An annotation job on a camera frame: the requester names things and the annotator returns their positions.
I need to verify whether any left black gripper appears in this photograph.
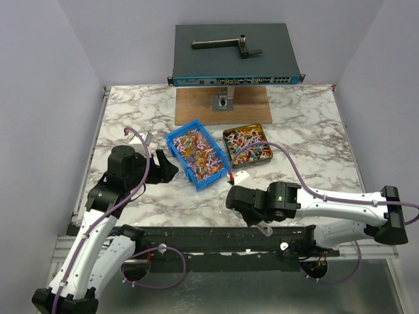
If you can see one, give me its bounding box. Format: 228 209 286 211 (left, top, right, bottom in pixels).
127 149 179 189

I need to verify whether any clear plastic scoop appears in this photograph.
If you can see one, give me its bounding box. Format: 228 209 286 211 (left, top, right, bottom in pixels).
256 222 273 237

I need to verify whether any blue plastic candy bin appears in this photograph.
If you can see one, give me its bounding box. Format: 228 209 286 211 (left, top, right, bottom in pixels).
165 120 228 192

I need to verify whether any square tin of lollipops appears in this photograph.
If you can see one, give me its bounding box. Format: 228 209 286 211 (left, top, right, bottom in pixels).
222 124 273 170

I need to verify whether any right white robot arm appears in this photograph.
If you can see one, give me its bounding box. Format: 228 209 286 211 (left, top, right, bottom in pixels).
226 181 408 256

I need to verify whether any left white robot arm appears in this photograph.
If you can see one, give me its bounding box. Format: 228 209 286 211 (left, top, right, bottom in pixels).
32 145 178 313

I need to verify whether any wooden board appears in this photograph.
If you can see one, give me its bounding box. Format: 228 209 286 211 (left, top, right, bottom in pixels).
175 86 272 126

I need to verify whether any grey metal stand base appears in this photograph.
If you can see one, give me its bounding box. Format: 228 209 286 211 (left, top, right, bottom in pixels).
211 86 234 111

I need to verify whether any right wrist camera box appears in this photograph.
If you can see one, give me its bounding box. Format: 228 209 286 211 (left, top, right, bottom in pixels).
227 170 249 185

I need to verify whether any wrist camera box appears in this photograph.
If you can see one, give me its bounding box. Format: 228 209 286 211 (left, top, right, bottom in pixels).
128 131 153 148
227 170 249 185

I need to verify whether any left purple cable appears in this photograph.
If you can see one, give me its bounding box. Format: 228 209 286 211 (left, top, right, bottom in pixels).
50 126 187 314

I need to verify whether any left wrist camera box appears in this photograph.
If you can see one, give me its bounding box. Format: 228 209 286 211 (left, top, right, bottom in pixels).
128 131 153 148

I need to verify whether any black front mounting rail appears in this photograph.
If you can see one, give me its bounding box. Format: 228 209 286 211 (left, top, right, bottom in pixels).
118 226 340 277

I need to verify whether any grey network switch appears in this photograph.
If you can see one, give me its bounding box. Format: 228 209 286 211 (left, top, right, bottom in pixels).
168 24 305 87

